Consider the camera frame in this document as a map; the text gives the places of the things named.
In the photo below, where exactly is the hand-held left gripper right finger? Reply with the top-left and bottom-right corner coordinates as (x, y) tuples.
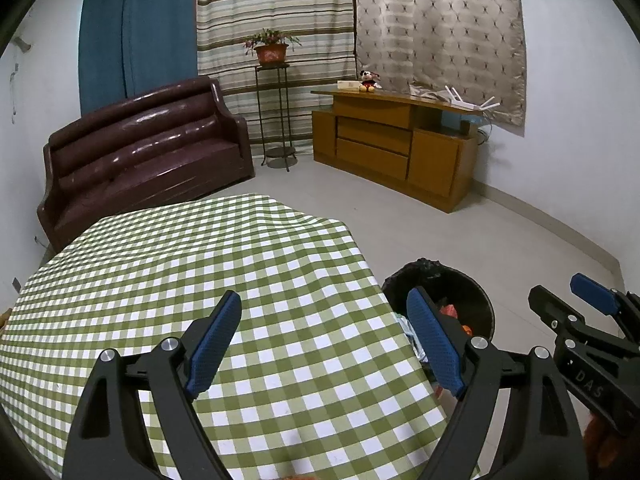
(406, 286), (591, 480)

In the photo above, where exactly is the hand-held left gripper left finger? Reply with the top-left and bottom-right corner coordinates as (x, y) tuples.
(62, 290), (243, 480)

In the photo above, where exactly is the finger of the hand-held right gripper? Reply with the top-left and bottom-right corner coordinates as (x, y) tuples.
(571, 272), (640, 343)
(529, 285), (591, 341)

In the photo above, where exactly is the black-lined trash bin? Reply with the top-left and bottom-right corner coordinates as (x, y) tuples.
(382, 257), (496, 376)

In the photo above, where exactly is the person's right hand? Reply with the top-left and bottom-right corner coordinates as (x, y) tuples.
(582, 407), (626, 480)

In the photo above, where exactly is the green checkered tablecloth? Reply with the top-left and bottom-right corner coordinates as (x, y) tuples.
(0, 192), (481, 480)

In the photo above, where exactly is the wooden cabinet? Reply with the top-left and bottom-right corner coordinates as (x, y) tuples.
(311, 87), (483, 213)

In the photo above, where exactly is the black metal plant stand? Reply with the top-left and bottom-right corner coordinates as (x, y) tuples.
(254, 64), (298, 173)

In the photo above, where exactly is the dark brown leather sofa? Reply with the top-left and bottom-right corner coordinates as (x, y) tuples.
(36, 76), (256, 251)

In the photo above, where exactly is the light blue box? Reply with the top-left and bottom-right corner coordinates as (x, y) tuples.
(442, 110), (481, 133)

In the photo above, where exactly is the white router with antennas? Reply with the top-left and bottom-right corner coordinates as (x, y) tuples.
(442, 87), (501, 113)

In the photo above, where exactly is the crumpled clear plastic sheet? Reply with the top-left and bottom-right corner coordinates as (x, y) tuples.
(410, 85), (448, 102)

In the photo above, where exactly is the potted plant in orange pot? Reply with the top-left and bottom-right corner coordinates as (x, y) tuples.
(244, 29), (302, 67)

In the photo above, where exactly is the beige diamond-pattern curtain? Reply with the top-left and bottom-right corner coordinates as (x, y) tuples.
(352, 0), (528, 137)

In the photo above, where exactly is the blue curtain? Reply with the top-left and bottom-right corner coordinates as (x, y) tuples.
(79, 0), (200, 116)

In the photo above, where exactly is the striped curtain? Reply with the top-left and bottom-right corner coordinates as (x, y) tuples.
(196, 0), (357, 143)

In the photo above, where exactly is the white wall pipe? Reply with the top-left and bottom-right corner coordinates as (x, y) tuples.
(10, 60), (21, 126)

